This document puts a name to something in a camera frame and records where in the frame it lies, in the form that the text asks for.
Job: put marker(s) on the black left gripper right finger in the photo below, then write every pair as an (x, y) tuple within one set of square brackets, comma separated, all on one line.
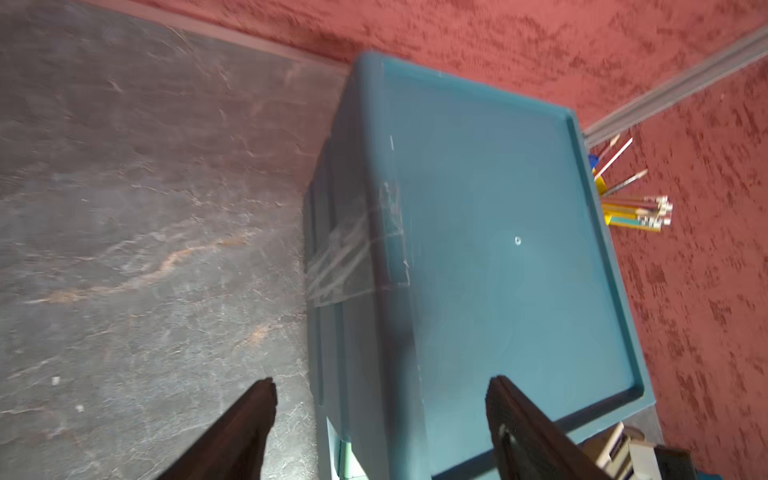
[(526, 443)]

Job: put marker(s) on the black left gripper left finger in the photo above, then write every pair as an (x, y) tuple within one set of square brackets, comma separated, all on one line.
[(234, 446)]

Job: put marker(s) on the dark teal drawer cabinet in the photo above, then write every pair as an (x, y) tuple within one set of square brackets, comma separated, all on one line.
[(512, 272)]

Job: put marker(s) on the clear tape patch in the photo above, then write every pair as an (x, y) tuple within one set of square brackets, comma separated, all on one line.
[(365, 253)]

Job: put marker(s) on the pens in cup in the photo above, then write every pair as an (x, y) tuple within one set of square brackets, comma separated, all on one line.
[(650, 213)]

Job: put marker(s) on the yellow pen cup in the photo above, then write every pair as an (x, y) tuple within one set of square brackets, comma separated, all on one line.
[(601, 185)]

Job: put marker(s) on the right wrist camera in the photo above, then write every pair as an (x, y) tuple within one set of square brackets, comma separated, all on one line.
[(651, 461)]

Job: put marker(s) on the right aluminium corner post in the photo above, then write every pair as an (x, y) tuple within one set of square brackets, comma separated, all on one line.
[(739, 55)]

